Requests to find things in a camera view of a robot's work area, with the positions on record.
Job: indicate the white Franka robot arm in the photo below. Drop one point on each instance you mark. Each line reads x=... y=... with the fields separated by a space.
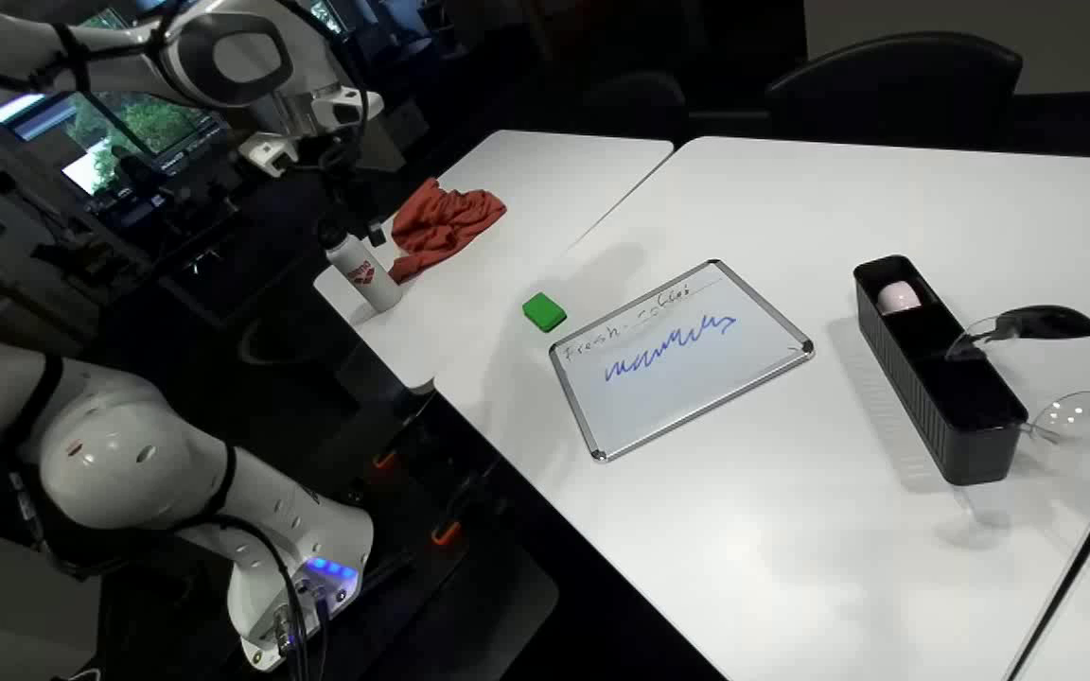
x=132 y=459

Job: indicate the computer monitor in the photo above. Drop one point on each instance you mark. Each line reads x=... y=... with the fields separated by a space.
x=132 y=134

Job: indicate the clear glass bowl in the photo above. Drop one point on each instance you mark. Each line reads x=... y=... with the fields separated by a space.
x=1078 y=419

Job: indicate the small whiteboard with blue writing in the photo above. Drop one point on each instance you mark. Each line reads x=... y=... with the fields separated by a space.
x=684 y=361

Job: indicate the orange table clamp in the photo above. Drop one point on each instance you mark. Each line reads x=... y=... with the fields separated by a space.
x=443 y=534
x=385 y=459

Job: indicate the black spoon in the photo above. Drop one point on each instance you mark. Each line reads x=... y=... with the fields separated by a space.
x=1040 y=325

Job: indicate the black rectangular box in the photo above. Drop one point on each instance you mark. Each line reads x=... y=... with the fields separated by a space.
x=948 y=393

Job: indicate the pink item in rack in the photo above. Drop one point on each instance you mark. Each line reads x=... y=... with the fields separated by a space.
x=899 y=298

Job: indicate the green block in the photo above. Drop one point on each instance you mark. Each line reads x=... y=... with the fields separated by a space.
x=543 y=313

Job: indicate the orange cloth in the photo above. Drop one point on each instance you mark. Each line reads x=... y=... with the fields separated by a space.
x=443 y=224

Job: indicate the small white bottle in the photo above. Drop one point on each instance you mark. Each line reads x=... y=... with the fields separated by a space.
x=365 y=274

